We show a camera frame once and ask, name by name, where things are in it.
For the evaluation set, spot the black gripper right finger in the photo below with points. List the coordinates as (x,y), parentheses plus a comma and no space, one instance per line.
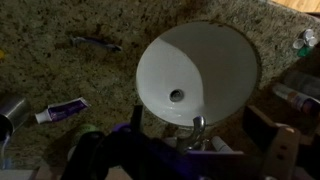
(263,133)

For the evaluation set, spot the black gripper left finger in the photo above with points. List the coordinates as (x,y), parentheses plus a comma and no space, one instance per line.
(137,118)

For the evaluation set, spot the slim white tube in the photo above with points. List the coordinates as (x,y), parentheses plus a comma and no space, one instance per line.
(221,144)

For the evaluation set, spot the metal sink drain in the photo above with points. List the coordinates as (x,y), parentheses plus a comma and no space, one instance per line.
(176,95)

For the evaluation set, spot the chrome faucet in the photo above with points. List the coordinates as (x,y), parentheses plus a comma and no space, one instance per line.
(196,130)

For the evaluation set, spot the purple white toothpaste tube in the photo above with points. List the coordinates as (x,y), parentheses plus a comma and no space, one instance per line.
(65,110)

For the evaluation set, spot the white oval sink basin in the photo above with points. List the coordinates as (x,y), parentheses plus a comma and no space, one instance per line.
(206,63)

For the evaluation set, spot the white green contact lens case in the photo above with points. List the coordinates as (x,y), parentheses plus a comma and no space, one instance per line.
(308,38)

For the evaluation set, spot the metal cup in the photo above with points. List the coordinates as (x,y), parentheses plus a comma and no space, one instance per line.
(13,111)

